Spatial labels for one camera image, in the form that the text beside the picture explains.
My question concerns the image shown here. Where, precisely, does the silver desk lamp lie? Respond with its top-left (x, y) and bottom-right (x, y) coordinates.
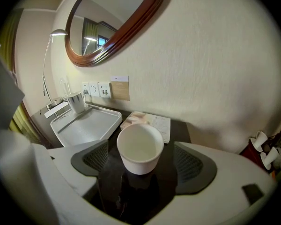
top-left (42, 29), bottom-right (68, 110)

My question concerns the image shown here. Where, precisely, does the white wall socket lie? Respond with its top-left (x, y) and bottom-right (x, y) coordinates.
top-left (97, 82), bottom-right (113, 99)
top-left (81, 82), bottom-right (91, 96)
top-left (89, 81), bottom-right (101, 98)

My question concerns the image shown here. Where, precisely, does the dark wooden desk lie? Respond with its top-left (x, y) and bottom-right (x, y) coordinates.
top-left (30, 102), bottom-right (192, 222)

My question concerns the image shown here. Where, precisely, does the white printed card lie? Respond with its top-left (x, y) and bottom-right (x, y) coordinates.
top-left (120, 111), bottom-right (171, 144)

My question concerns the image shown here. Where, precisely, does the oval wooden framed mirror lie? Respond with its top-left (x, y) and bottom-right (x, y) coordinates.
top-left (64, 0), bottom-right (167, 68)

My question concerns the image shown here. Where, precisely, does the white notepad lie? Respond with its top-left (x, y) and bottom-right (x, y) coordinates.
top-left (44, 101), bottom-right (69, 119)

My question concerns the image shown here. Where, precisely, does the green curtain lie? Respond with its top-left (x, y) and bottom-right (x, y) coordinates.
top-left (0, 8), bottom-right (42, 145)

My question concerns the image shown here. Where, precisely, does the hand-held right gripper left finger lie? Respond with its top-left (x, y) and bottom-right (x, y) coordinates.
top-left (48, 139), bottom-right (109, 198)

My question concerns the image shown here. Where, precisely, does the white rectangular tray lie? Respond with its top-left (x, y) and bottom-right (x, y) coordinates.
top-left (50, 103), bottom-right (123, 147)

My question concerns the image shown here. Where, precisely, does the group of white cups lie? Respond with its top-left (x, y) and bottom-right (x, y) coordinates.
top-left (240, 137), bottom-right (276, 173)

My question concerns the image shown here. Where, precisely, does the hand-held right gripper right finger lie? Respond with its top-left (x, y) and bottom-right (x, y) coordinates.
top-left (170, 141), bottom-right (276, 210)

